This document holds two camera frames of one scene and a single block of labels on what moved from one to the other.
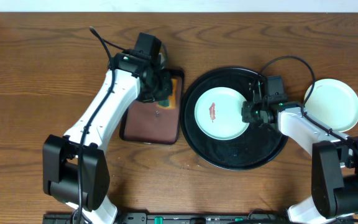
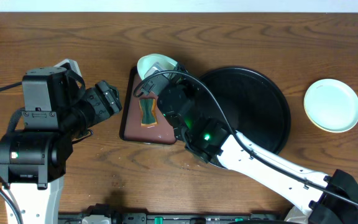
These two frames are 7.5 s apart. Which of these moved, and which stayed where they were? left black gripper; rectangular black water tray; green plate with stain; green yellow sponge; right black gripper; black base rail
Moved: left black gripper; green yellow sponge; right black gripper
Stayed: rectangular black water tray; black base rail; green plate with stain
